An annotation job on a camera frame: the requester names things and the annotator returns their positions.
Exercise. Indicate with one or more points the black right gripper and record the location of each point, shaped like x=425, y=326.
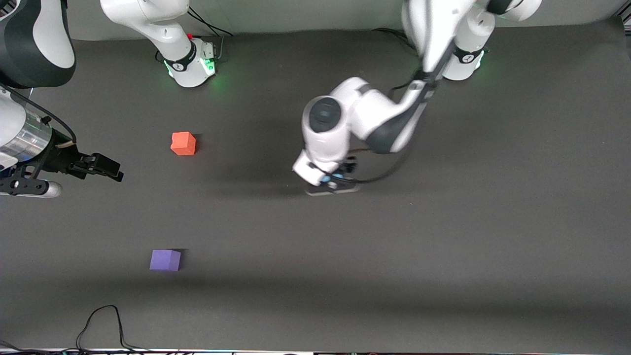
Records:
x=60, y=159

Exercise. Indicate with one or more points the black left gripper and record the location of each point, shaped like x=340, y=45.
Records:
x=349, y=166

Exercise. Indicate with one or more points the light blue foam block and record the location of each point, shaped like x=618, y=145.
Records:
x=339, y=175

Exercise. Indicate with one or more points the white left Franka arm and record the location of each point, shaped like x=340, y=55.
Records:
x=374, y=113

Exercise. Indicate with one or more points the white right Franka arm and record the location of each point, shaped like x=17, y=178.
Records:
x=167, y=29

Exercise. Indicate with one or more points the orange foam block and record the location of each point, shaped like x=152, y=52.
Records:
x=183, y=144

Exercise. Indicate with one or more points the purple foam block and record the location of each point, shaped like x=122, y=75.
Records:
x=165, y=260

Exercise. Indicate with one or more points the dark grey table mat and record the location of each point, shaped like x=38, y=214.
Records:
x=443, y=246

